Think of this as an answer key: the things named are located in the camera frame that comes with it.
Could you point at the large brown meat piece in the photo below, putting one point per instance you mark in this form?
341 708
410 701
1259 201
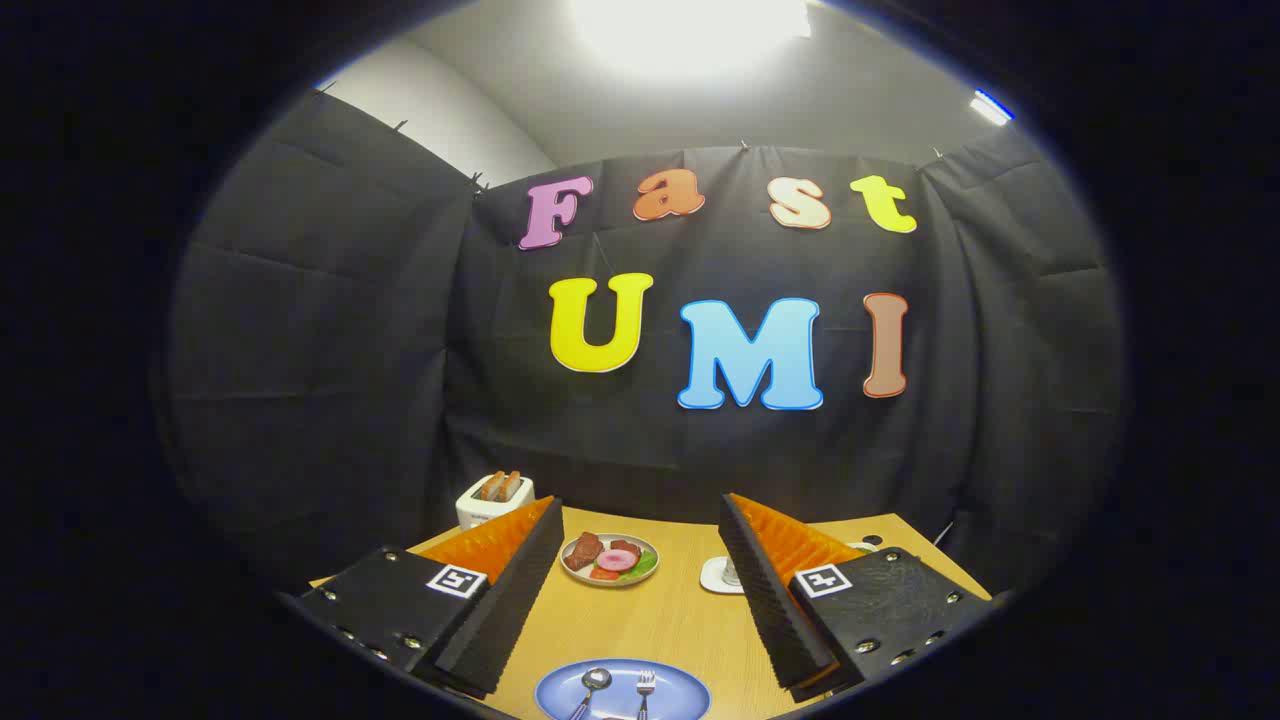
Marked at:
584 551

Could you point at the small brown meat piece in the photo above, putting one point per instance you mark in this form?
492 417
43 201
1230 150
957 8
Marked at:
625 547

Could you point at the blue round plate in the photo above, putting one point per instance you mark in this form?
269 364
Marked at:
680 695

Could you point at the oval food plate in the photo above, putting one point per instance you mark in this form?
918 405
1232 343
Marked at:
608 583

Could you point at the white square coaster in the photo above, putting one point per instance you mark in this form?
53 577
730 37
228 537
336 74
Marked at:
712 578

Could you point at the white toaster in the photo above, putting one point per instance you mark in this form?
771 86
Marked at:
480 512

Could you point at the small ceiling light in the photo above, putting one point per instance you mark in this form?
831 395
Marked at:
990 107

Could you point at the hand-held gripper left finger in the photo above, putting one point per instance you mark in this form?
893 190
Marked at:
510 610

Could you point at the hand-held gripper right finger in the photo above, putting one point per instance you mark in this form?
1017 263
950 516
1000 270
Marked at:
770 610

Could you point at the pink ham slice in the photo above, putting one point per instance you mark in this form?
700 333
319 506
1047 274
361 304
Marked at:
617 561

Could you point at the green lettuce leaf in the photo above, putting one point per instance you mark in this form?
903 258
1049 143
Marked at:
645 567

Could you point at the toast slice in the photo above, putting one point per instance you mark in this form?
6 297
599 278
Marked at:
512 485
491 487

